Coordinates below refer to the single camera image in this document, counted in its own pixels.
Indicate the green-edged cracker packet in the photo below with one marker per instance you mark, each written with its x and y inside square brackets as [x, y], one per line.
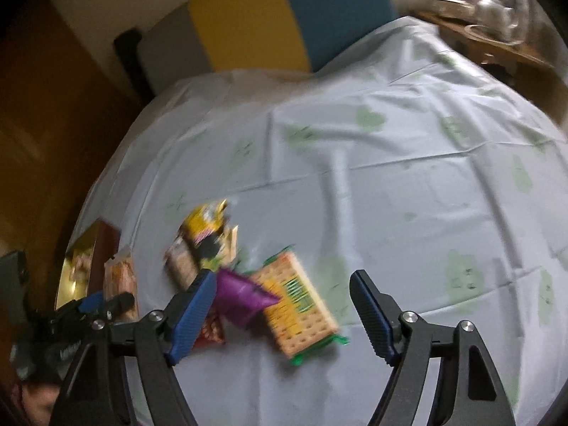
[297, 306]

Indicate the grey yellow blue headboard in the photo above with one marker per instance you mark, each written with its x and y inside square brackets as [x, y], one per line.
[248, 26]

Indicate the round glass tray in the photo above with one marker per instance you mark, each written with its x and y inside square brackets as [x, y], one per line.
[477, 33]

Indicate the gold cardboard box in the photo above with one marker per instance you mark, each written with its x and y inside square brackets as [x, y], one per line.
[77, 266]

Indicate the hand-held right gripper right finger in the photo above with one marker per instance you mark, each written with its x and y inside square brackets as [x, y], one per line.
[370, 315]

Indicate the wooden wardrobe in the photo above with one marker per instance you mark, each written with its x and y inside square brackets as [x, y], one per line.
[44, 120]

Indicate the purple snack packet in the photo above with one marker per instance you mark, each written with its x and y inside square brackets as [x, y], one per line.
[242, 297]

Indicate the clear grain bar packet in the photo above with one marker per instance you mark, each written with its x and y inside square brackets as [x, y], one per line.
[182, 266]

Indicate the red patterned snack packet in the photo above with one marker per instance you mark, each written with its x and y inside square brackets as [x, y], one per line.
[211, 333]

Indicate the yellow snack packet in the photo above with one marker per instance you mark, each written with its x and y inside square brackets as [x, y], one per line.
[202, 222]

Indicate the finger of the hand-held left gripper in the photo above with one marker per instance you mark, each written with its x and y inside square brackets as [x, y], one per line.
[117, 304]
[91, 302]

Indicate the wooden nightstand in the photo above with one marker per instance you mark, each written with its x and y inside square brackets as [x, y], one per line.
[488, 53]

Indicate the clear rice cracker packet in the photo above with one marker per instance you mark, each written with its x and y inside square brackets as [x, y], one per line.
[120, 279]

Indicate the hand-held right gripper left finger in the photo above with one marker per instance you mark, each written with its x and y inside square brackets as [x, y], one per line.
[195, 315]

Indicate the white teapot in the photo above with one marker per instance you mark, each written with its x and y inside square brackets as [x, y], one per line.
[495, 15]

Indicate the small dark green packet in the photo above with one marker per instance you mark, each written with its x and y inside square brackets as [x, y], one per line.
[208, 248]

